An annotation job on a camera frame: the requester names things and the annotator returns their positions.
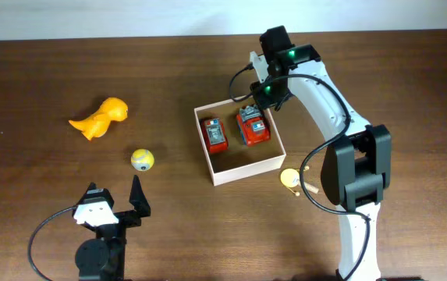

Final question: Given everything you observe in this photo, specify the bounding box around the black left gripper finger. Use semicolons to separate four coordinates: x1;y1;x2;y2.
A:
129;175;151;217
76;183;114;207

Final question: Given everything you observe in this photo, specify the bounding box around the yellow grey ball toy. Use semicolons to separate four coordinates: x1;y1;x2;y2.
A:
130;149;154;172

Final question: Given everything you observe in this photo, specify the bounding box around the red fire truck grey top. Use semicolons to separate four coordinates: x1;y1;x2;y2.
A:
236;105;271;146

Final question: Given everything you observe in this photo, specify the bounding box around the pink box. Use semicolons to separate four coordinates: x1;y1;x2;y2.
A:
193;99;286;186

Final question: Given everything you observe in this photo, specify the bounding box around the red fire truck with ladder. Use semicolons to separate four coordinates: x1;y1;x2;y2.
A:
200;118;229;154

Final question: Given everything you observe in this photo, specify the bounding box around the orange dinosaur toy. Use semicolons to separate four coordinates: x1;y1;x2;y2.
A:
69;98;129;141

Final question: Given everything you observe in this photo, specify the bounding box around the yellow wooden rattle drum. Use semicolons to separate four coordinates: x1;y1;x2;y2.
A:
280;165;319;197

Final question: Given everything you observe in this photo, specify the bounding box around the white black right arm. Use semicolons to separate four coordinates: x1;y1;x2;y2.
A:
250;26;392;280

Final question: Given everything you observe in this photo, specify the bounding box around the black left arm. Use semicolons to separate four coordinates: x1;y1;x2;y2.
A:
73;175;151;281

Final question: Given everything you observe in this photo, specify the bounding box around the black right camera cable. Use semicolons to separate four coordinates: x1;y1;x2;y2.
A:
228;62;372;281

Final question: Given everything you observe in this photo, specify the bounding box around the black camera cable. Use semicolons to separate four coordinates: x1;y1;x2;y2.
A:
27;205;79;281
228;62;372;281

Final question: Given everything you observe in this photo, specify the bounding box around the black left camera cable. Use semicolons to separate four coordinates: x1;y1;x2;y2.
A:
27;205;79;281

